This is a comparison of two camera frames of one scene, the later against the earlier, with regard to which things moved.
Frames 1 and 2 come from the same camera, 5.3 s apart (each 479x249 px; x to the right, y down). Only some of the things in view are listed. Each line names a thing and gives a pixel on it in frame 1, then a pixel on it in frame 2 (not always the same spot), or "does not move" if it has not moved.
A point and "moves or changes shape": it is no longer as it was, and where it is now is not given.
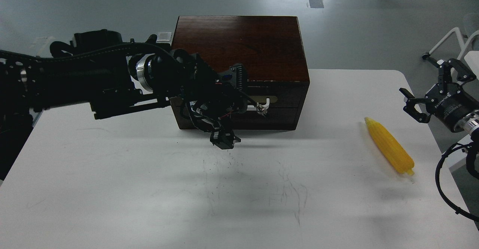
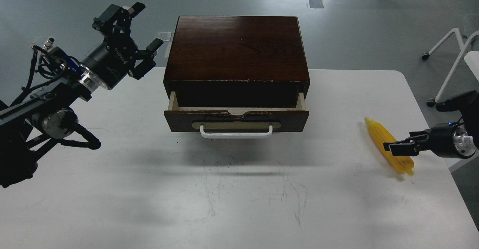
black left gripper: x=211 y=92 -> x=116 y=57
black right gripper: x=449 y=107 -> x=441 y=138
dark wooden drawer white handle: x=252 y=107 moves or changes shape
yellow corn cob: x=390 y=148 does not move
